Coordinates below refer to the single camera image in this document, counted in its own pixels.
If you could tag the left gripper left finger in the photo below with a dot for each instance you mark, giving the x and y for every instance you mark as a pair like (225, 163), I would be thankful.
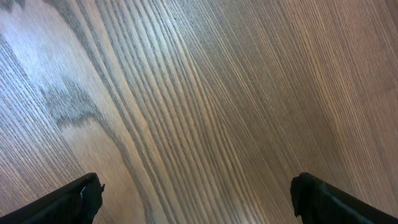
(76, 202)

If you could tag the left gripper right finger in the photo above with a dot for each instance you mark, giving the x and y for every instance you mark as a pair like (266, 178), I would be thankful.
(316, 201)

